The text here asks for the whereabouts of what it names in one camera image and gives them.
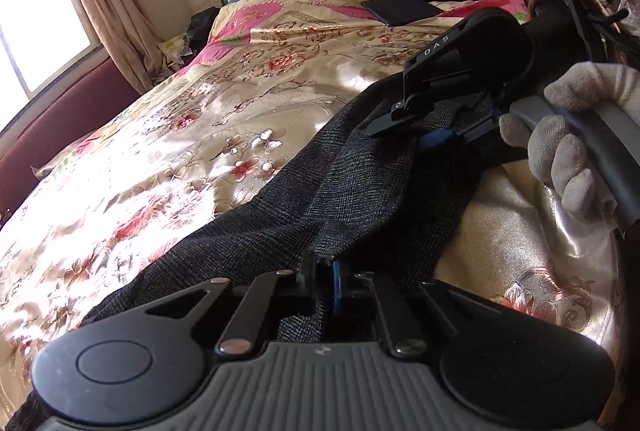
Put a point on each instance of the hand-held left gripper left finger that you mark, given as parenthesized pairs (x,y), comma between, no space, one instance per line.
(307,283)

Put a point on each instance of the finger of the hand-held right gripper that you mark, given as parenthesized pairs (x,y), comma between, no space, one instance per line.
(440,137)
(395,121)

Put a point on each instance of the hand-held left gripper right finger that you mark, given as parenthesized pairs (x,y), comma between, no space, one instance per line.
(337,288)

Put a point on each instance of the dark grey pants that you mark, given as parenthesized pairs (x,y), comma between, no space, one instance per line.
(310,191)

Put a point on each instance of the person's right hand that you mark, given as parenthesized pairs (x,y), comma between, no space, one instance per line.
(555,156)

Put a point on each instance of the dark flat notebook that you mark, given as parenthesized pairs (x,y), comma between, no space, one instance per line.
(402,10)

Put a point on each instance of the floral satin bedspread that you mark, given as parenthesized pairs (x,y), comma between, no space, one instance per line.
(175,151)

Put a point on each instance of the pile of clothes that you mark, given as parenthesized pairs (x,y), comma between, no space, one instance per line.
(195,36)

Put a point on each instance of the maroon sofa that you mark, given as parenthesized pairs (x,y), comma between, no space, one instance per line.
(55,121)

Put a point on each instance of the window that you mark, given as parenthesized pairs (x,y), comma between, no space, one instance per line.
(35,26)

